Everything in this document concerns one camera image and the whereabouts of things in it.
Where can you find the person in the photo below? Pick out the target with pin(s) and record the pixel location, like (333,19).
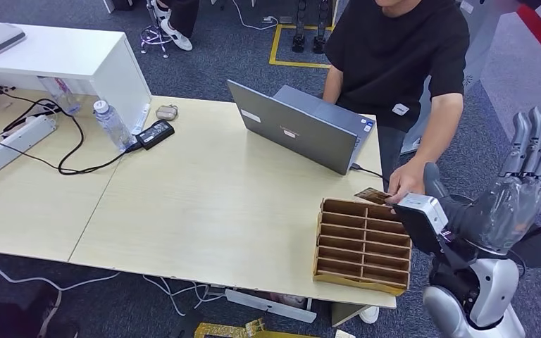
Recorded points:
(184,16)
(392,56)

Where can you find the person's left forearm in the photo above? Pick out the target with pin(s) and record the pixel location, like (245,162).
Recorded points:
(438,135)

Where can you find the white desk shelf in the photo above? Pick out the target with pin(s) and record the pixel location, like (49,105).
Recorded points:
(65,51)

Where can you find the black robot leg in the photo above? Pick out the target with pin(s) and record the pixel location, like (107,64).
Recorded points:
(319,42)
(298,42)

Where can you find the beige earbuds case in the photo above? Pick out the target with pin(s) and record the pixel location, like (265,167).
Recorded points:
(166,112)

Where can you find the yellow floor tape corner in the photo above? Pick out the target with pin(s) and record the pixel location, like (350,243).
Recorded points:
(214,330)

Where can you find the brown printed card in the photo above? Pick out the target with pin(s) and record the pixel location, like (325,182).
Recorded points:
(371,195)

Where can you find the grey laptop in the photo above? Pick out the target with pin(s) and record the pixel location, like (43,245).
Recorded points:
(289,130)

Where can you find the chrome chair base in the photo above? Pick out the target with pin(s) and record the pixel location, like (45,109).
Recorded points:
(154,35)

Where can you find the person's left hand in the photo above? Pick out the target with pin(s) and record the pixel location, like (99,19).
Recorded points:
(406,179)

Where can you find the clear water bottle white cap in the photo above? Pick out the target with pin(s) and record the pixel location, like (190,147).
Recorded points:
(112,126)

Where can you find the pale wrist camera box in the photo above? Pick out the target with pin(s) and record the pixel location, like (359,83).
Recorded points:
(422,205)

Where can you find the clear plastic bag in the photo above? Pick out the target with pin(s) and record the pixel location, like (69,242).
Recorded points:
(409,147)

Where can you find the black power adapter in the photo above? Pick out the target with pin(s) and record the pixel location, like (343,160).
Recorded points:
(154,134)

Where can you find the white shoe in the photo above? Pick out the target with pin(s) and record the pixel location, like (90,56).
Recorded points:
(369,316)

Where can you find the cardboard slotted organizer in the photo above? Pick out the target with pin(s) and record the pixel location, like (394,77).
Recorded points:
(345,242)

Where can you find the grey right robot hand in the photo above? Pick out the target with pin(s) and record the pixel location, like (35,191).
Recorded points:
(499,214)

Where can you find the person's right forearm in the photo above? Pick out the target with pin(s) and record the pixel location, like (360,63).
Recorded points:
(332,86)

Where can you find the clear bottle with label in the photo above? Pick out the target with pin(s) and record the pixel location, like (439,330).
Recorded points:
(63,98)

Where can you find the white paper slip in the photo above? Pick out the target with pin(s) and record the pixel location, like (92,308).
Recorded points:
(344,334)

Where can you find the black bulky object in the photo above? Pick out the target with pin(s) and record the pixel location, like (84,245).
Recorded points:
(0,322)

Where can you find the white power strip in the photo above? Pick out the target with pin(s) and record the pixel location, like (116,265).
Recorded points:
(14,144)

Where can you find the yellow floor tape rectangle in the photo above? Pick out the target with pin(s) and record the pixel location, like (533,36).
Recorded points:
(274,46)

